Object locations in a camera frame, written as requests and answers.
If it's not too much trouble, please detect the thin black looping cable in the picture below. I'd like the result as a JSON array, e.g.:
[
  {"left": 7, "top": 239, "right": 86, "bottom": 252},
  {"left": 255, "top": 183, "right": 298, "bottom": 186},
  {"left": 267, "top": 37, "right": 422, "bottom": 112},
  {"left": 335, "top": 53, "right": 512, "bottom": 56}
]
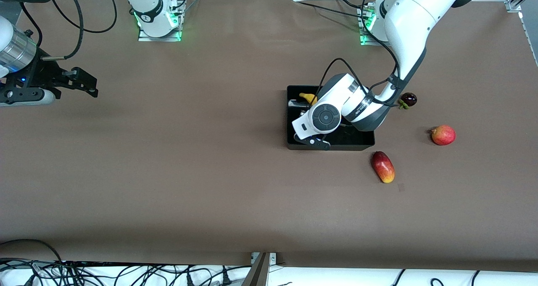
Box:
[{"left": 50, "top": 0, "right": 118, "bottom": 34}]

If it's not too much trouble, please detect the red yellow mango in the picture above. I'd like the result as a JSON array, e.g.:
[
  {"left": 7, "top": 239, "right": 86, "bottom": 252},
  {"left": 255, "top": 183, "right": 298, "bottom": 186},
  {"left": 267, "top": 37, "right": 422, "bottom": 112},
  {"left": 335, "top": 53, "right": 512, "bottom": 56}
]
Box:
[{"left": 371, "top": 151, "right": 396, "bottom": 184}]

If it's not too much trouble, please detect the dark grey slanted beam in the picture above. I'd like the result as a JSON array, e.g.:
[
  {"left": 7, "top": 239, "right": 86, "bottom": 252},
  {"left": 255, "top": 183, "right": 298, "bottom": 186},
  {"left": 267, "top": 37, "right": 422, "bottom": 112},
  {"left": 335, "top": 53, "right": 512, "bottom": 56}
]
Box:
[{"left": 242, "top": 252, "right": 269, "bottom": 286}]

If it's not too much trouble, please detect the dark purple mangosteen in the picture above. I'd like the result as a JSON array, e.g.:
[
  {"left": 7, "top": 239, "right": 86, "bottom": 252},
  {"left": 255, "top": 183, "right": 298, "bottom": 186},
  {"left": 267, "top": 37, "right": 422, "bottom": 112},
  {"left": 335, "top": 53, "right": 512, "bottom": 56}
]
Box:
[{"left": 398, "top": 92, "right": 418, "bottom": 110}]

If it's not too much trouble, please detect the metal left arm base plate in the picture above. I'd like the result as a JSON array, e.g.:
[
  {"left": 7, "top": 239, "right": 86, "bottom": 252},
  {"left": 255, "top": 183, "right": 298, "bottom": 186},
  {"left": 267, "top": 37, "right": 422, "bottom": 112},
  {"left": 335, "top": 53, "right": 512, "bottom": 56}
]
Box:
[{"left": 357, "top": 4, "right": 396, "bottom": 47}]

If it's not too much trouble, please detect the thick black gripper cable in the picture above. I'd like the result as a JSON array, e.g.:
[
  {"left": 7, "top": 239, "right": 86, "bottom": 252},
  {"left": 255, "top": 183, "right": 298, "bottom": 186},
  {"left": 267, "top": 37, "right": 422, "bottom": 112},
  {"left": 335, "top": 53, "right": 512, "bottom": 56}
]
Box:
[{"left": 40, "top": 0, "right": 84, "bottom": 61}]

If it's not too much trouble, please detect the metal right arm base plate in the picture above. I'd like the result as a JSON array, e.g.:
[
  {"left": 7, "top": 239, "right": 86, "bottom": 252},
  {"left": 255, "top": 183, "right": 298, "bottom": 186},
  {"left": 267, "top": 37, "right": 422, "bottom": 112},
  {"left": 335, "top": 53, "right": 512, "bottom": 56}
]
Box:
[{"left": 138, "top": 0, "right": 186, "bottom": 42}]

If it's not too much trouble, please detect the large black arc cable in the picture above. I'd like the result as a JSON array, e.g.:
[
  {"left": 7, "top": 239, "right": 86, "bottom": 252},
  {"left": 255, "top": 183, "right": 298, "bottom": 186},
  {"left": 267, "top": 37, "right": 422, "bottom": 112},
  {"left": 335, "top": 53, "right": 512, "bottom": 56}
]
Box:
[{"left": 0, "top": 238, "right": 63, "bottom": 262}]

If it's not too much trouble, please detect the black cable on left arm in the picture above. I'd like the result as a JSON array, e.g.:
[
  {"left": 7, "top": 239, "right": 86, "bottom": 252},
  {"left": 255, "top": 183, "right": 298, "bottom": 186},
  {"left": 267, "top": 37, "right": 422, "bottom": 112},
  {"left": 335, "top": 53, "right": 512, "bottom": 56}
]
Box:
[{"left": 317, "top": 0, "right": 405, "bottom": 108}]

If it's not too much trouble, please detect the black plastic box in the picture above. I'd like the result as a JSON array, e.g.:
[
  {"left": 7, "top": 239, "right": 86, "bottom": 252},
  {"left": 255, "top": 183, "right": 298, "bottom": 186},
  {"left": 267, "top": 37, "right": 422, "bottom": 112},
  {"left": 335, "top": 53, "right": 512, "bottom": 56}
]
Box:
[{"left": 287, "top": 85, "right": 375, "bottom": 151}]

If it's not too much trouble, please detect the small metal table bracket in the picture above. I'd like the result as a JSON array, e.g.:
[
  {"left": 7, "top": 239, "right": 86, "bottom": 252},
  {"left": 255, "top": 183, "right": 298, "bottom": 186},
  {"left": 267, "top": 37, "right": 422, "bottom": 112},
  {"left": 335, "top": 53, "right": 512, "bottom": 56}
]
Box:
[{"left": 251, "top": 252, "right": 277, "bottom": 265}]

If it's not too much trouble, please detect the round red apple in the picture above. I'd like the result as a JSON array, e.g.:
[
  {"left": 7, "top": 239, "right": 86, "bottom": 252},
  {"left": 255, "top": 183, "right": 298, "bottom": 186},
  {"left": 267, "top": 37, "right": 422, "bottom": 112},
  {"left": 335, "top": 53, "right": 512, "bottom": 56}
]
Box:
[{"left": 430, "top": 125, "right": 457, "bottom": 146}]

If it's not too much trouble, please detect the black cable tangle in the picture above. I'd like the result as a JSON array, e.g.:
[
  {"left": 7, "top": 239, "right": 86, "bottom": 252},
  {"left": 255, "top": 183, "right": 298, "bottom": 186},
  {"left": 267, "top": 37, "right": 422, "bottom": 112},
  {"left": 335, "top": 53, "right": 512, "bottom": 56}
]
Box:
[{"left": 0, "top": 259, "right": 253, "bottom": 286}]

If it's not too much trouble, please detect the black cable across table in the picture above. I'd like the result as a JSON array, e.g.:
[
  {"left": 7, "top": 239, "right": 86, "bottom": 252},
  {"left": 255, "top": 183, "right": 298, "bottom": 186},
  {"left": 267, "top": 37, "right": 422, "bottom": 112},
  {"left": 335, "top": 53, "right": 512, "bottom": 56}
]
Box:
[{"left": 290, "top": 0, "right": 370, "bottom": 19}]

